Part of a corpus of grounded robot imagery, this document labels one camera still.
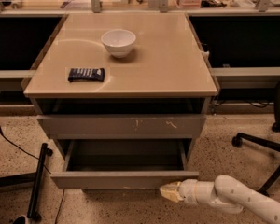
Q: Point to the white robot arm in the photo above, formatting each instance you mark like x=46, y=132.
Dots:
x=224, y=193

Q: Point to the dark blue snack packet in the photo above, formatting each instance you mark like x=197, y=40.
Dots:
x=86, y=74

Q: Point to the grey drawer cabinet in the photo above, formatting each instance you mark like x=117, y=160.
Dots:
x=165, y=73

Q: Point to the black office chair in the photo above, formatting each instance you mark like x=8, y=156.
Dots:
x=238, y=139

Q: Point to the white ceramic bowl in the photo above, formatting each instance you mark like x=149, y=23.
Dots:
x=118, y=42

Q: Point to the grey upper drawer front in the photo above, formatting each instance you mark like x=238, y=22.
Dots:
x=122, y=126

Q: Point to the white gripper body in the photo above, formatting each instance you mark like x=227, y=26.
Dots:
x=188, y=190

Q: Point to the grey drawer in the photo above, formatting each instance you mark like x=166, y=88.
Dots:
x=124, y=164
x=122, y=126

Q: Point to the black rolling stand base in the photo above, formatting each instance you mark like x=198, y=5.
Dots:
x=34, y=179

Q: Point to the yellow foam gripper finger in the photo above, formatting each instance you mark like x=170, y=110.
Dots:
x=170, y=192

